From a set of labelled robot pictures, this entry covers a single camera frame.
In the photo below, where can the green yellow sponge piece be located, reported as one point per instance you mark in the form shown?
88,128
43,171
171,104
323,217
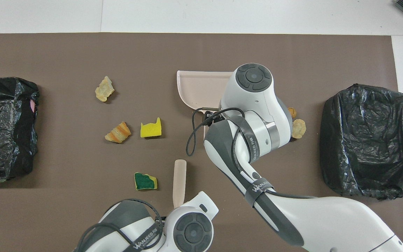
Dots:
145,181

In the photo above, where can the brown bread roll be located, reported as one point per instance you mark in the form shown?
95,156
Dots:
292,112

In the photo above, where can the beige plastic dustpan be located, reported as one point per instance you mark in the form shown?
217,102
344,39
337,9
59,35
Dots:
198,87

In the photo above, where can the brown table mat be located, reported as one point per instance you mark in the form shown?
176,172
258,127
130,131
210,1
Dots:
82,52

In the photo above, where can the black bag bin pink tag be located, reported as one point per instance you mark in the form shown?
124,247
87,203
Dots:
9,140

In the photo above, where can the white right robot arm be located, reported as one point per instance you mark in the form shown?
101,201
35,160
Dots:
257,101

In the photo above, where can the yellow notched sponge piece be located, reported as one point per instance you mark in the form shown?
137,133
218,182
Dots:
150,131

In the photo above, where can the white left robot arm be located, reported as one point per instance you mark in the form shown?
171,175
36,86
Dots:
142,234

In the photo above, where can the orange striped croissant piece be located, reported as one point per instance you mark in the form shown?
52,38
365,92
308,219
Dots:
118,133

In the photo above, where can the beige brush black bristles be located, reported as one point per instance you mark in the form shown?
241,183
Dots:
179,182

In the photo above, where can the black bag lined bin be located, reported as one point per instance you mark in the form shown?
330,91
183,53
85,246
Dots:
362,140

